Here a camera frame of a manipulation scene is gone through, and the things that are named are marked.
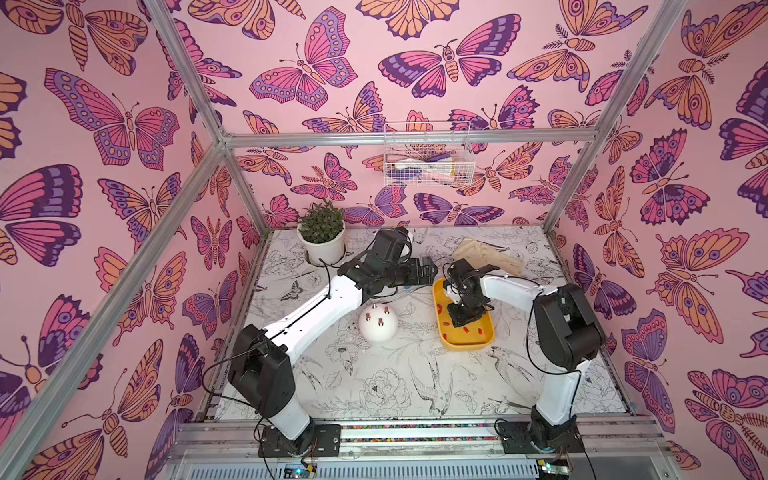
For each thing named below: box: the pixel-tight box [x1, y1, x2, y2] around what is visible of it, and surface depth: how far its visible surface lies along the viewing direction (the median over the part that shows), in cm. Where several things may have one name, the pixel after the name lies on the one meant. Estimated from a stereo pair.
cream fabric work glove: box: [451, 237, 526, 277], surface depth 115 cm
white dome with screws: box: [358, 303, 398, 342], surface depth 87 cm
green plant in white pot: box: [296, 199, 346, 266], surface depth 102 cm
